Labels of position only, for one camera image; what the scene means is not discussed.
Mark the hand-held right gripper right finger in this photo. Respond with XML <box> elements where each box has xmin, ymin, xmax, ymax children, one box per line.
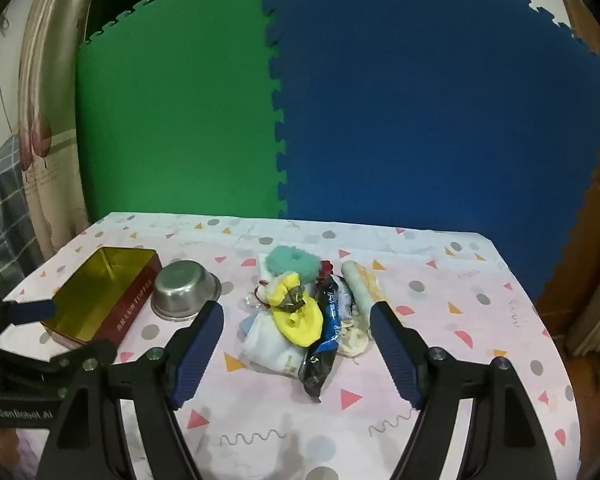
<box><xmin>369</xmin><ymin>301</ymin><xmax>563</xmax><ymax>480</ymax></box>

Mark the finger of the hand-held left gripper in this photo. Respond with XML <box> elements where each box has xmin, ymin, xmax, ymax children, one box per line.
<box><xmin>0</xmin><ymin>297</ymin><xmax>56</xmax><ymax>336</ymax></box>
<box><xmin>0</xmin><ymin>338</ymin><xmax>117</xmax><ymax>396</ymax></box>

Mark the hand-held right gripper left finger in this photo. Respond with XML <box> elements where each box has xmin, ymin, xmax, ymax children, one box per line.
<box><xmin>35</xmin><ymin>300</ymin><xmax>226</xmax><ymax>480</ymax></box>

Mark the cream ruffled cloth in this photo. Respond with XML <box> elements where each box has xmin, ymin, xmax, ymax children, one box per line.
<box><xmin>339</xmin><ymin>324</ymin><xmax>369</xmax><ymax>359</ymax></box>

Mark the orange white patterned sock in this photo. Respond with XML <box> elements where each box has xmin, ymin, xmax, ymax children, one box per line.
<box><xmin>341</xmin><ymin>260</ymin><xmax>382</xmax><ymax>332</ymax></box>

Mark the black plastic packet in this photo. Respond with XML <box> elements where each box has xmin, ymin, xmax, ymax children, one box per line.
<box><xmin>298</xmin><ymin>275</ymin><xmax>347</xmax><ymax>403</ymax></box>

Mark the red and gold tin box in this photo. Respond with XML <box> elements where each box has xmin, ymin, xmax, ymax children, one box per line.
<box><xmin>40</xmin><ymin>246</ymin><xmax>162</xmax><ymax>351</ymax></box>

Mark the yellow sock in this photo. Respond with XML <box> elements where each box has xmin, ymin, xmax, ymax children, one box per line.
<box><xmin>267</xmin><ymin>274</ymin><xmax>325</xmax><ymax>347</ymax></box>

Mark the teal fluffy scrunchie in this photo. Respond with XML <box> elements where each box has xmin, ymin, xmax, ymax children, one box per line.
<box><xmin>267</xmin><ymin>246</ymin><xmax>321</xmax><ymax>282</ymax></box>

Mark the stainless steel bowl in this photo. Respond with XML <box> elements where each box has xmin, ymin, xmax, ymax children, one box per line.
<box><xmin>151</xmin><ymin>260</ymin><xmax>222</xmax><ymax>321</ymax></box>

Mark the grey plaid cloth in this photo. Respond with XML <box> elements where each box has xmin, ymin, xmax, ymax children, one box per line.
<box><xmin>0</xmin><ymin>132</ymin><xmax>46</xmax><ymax>286</ymax></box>

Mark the beige printed curtain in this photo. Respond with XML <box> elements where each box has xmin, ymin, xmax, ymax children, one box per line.
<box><xmin>17</xmin><ymin>0</ymin><xmax>106</xmax><ymax>261</ymax></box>

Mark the brown wooden door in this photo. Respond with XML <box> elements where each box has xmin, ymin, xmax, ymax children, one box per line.
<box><xmin>535</xmin><ymin>0</ymin><xmax>600</xmax><ymax>361</ymax></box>

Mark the green foam mat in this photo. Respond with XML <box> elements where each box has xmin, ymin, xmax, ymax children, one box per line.
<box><xmin>75</xmin><ymin>0</ymin><xmax>288</xmax><ymax>221</ymax></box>

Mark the blue foam mat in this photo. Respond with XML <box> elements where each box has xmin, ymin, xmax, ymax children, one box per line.
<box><xmin>259</xmin><ymin>0</ymin><xmax>600</xmax><ymax>306</ymax></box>

